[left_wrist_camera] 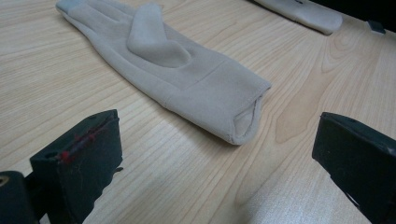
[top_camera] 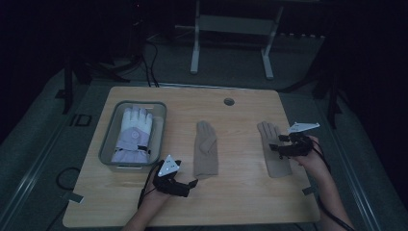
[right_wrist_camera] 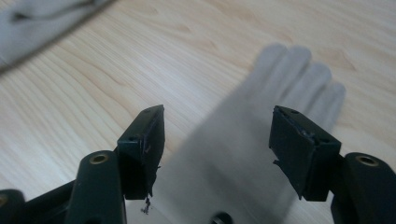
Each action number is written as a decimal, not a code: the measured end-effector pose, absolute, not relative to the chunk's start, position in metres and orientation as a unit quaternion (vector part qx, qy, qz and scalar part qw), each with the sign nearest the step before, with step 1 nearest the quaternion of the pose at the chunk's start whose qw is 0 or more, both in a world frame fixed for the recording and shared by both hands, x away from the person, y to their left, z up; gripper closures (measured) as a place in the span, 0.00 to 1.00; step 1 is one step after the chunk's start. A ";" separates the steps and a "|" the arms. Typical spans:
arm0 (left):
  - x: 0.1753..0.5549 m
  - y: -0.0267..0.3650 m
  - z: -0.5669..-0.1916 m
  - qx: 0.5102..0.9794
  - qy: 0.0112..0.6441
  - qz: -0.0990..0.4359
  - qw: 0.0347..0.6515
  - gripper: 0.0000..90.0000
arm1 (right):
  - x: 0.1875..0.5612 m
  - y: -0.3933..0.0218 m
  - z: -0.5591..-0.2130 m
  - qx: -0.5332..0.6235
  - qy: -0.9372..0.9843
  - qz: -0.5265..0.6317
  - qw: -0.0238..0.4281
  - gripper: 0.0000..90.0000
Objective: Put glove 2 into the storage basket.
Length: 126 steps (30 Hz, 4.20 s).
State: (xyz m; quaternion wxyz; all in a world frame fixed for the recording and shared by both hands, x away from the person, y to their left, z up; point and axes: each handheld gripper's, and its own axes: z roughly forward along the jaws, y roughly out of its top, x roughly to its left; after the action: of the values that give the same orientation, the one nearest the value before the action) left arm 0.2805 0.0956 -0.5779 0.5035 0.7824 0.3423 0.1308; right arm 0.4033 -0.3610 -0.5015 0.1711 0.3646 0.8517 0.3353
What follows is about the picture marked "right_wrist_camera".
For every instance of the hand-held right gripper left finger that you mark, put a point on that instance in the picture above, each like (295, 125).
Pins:
(140, 146)

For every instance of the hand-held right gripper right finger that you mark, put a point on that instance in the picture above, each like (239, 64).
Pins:
(303, 152)

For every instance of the beige glove with black dot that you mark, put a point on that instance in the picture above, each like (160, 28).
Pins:
(236, 149)

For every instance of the grey translucent plastic bin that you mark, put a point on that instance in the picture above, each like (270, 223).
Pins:
(34, 28)

